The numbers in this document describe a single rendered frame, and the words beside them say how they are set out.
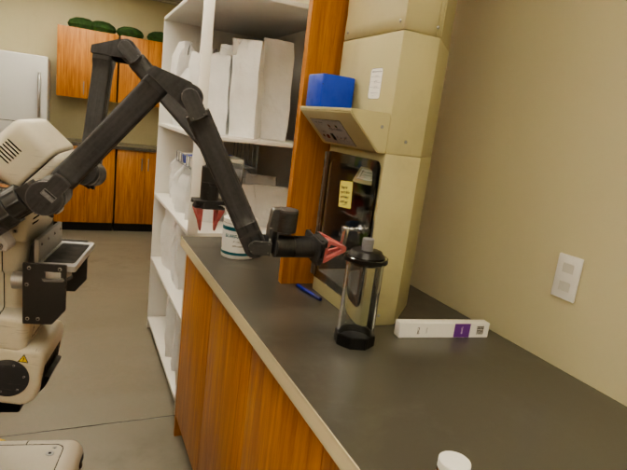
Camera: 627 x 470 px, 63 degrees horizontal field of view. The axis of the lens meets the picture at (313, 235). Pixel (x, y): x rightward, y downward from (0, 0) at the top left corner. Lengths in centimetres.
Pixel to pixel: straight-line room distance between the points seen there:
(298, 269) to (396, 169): 54
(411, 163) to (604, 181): 46
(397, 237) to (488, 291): 39
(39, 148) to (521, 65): 130
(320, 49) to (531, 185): 73
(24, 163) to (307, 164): 78
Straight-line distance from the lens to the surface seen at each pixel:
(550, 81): 157
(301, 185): 165
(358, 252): 123
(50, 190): 126
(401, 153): 137
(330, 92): 148
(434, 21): 142
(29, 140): 142
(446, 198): 181
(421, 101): 139
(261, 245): 127
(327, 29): 167
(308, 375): 114
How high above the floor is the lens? 146
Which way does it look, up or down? 12 degrees down
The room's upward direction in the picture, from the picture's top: 7 degrees clockwise
